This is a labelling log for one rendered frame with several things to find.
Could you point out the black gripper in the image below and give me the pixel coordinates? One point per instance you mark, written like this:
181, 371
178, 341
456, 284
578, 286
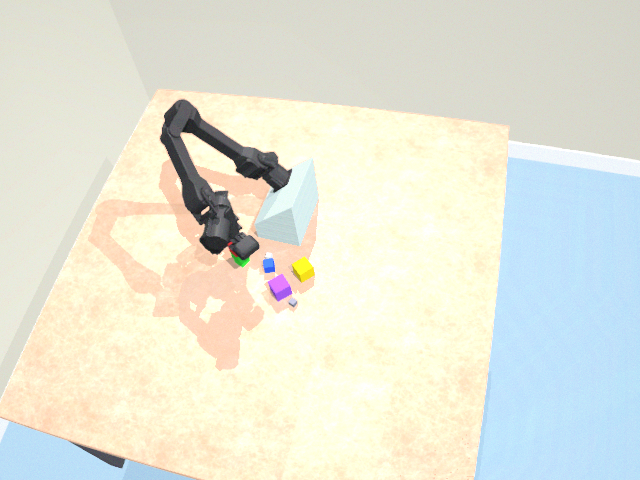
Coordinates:
243, 245

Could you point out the yellow block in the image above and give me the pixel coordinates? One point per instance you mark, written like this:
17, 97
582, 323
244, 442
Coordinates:
303, 269

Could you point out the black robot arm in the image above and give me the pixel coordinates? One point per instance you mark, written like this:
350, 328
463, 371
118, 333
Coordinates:
183, 117

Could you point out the purple block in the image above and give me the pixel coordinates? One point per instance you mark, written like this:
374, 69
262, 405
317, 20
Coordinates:
279, 287

